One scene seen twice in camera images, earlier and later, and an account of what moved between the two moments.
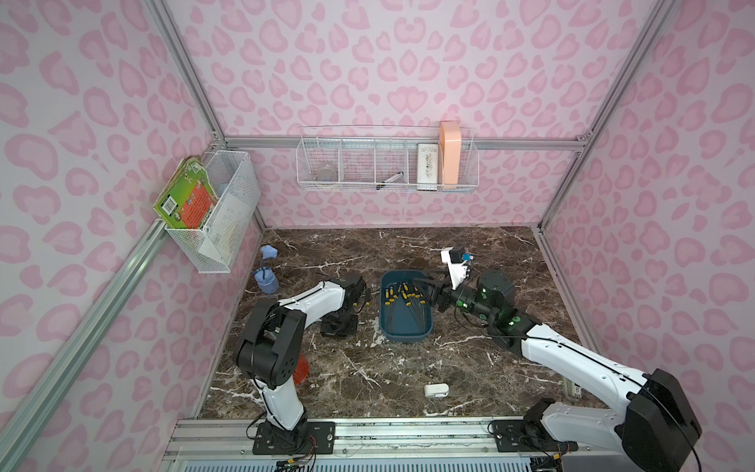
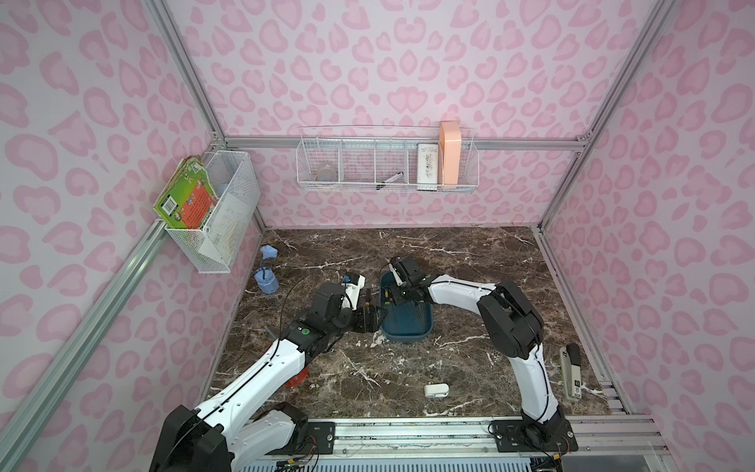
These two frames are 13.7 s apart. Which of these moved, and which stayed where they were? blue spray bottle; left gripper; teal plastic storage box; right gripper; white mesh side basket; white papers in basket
Moved: right gripper; left gripper
Stayed: white mesh side basket; teal plastic storage box; blue spray bottle; white papers in basket
